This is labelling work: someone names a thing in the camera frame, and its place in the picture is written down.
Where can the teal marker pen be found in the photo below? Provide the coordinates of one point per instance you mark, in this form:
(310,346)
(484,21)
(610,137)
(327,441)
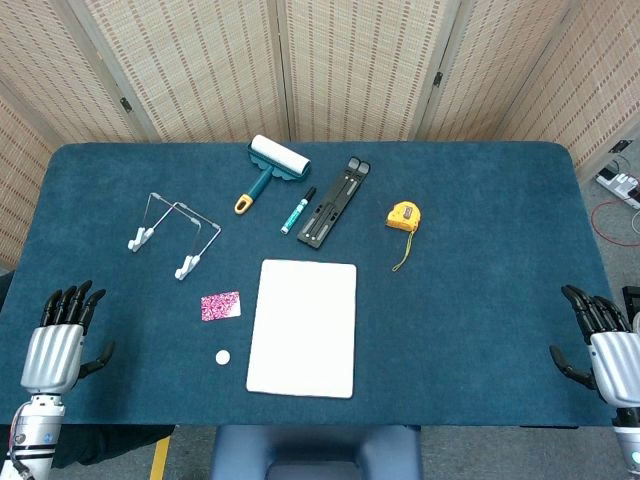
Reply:
(296,214)

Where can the black folded laptop stand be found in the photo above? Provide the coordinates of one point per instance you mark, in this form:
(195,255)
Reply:
(332,205)

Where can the teal lint roller orange tip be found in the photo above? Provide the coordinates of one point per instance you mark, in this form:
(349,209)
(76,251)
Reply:
(280,157)

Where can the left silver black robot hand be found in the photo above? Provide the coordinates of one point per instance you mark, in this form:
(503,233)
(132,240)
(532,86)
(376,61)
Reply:
(50,357)

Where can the pink patterned card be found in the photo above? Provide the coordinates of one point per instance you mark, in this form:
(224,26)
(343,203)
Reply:
(220,306)

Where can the yellow tape measure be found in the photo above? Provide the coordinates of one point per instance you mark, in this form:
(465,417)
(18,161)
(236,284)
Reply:
(402,216)

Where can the bamboo folding screen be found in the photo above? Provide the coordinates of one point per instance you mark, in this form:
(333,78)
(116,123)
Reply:
(225,70)

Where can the black box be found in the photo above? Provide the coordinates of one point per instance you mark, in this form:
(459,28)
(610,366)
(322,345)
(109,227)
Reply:
(632,299)

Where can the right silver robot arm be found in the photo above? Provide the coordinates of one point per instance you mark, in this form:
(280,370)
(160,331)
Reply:
(629,440)

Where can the blue padded robot base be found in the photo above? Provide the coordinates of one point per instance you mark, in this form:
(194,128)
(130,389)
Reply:
(315,450)

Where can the small white round magnet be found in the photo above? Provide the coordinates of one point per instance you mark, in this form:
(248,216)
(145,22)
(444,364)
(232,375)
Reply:
(222,357)

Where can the blue table cover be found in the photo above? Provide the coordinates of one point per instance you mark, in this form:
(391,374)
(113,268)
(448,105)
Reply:
(475,310)

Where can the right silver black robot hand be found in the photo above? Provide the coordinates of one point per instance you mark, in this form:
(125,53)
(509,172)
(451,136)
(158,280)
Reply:
(617,365)

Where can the white board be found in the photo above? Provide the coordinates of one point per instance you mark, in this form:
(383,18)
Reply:
(302,330)

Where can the black screen hinge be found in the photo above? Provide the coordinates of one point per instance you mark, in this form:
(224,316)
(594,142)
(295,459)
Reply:
(438,79)
(125,104)

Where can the white power strip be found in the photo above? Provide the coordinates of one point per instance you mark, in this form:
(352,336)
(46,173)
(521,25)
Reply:
(620,182)

